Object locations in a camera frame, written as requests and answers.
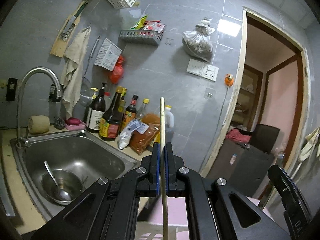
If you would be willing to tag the plastic bag hanging on wall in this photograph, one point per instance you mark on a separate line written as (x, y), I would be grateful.
(197, 43)

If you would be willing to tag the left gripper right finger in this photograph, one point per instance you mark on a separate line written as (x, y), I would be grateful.
(173, 163)

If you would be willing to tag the pink floral table cover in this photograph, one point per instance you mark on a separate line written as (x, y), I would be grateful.
(150, 219)

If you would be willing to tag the red plastic bag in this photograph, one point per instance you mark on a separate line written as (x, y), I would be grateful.
(117, 73)

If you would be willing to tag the dark grey cabinet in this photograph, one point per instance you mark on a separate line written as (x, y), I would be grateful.
(245, 157)

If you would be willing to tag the white plastic jug yellow cap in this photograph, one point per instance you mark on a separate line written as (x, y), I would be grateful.
(169, 118)

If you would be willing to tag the orange wall hook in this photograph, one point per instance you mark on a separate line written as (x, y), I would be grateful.
(229, 80)

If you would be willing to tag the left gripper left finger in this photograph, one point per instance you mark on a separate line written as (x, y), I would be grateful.
(151, 182)

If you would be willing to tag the grey wall spice shelf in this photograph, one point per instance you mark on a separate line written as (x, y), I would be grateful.
(140, 36)

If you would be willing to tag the orange spice powder bag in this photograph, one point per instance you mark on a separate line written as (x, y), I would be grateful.
(139, 141)

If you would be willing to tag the white wall socket panel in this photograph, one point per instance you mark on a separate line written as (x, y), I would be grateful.
(202, 69)

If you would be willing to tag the dark wine bottle white label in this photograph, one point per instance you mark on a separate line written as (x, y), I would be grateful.
(96, 110)

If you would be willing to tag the spoon in sink bowl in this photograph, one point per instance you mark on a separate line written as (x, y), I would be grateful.
(62, 194)

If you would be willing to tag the steel bowl in sink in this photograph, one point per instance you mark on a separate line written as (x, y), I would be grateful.
(66, 180)

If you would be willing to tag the wooden cutting board hanging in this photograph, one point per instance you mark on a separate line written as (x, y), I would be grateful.
(61, 42)

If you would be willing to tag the small sauce bottle red cap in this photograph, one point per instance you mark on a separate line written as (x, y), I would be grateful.
(130, 112)

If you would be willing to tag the stainless steel sink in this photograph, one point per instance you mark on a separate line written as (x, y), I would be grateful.
(79, 152)

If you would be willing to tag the white box on wall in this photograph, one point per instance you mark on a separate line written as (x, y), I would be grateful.
(108, 55)

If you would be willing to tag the loofah sponge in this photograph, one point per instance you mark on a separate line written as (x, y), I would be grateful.
(38, 124)

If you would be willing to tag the hanging beige dish cloth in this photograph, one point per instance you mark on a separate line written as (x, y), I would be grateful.
(71, 77)

